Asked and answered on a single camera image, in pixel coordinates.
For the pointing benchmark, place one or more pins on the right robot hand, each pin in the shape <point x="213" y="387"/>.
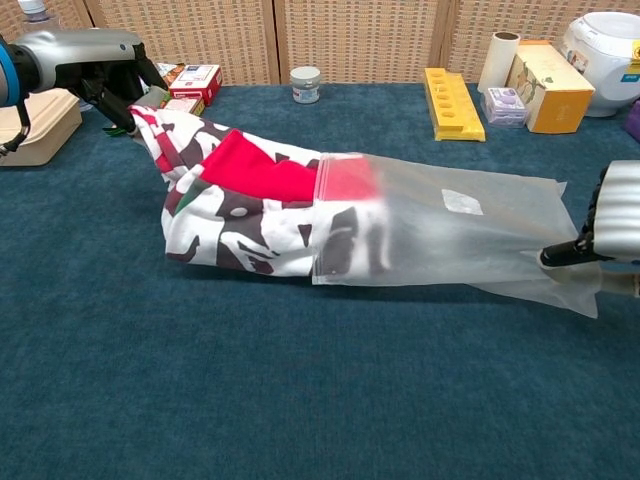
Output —
<point x="620" y="210"/>

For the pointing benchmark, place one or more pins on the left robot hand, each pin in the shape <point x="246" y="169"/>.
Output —
<point x="85" y="55"/>

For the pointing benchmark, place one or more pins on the translucent plastic zip bag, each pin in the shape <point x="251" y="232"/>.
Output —
<point x="475" y="250"/>

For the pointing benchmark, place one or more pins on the white red black garment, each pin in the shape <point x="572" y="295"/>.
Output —
<point x="250" y="175"/>

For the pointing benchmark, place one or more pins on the clear plastic water bottle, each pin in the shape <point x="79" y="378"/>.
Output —
<point x="35" y="17"/>

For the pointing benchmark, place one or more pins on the beige lidded lunch box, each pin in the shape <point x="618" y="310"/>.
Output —
<point x="50" y="130"/>

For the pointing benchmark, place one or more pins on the purple box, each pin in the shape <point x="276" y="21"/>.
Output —
<point x="635" y="117"/>

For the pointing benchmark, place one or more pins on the red white carton box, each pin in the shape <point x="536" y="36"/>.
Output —
<point x="197" y="82"/>

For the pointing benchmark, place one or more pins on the white rice cooker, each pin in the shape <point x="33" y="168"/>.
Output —
<point x="605" y="65"/>

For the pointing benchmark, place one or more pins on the clear purple soap case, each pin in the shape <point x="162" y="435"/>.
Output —
<point x="505" y="105"/>

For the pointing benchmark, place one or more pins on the white paper roll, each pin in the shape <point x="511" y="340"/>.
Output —
<point x="500" y="60"/>

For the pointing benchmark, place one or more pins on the yellow holder with round holes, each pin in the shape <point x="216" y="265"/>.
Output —
<point x="450" y="110"/>

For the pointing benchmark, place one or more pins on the small white jar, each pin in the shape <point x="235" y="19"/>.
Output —
<point x="306" y="85"/>

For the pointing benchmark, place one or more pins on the woven wicker folding screen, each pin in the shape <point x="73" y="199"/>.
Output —
<point x="360" y="35"/>

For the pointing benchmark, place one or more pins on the blue felt table cover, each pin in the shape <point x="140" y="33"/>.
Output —
<point x="200" y="375"/>

